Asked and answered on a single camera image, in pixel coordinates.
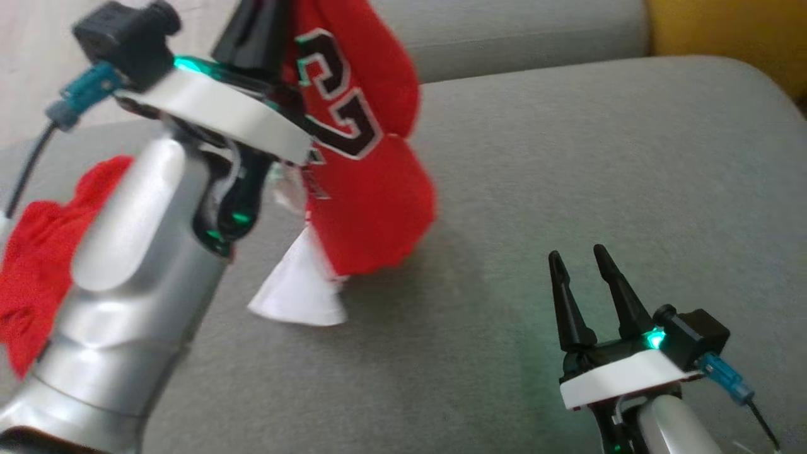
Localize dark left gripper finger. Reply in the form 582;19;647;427
211;0;265;70
255;0;294;83

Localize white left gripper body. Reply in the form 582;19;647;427
113;55;314;258

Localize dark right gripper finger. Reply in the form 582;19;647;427
593;244;654;341
547;250;597;352

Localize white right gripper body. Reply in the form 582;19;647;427
560;328;704;454

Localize red number 23 basketball jersey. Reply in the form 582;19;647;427
248;0;439;327

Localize red shorts with white stripe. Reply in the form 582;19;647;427
0;154;134;380

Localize large grey sofa seat cushion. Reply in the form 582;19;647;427
0;55;807;454

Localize grey sofa chaise cushion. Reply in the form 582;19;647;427
371;0;651;84

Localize yellow sofa back cushion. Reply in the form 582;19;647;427
646;0;807;103

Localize black cable with teal plug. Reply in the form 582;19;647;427
697;353;781;452
0;62;125;218

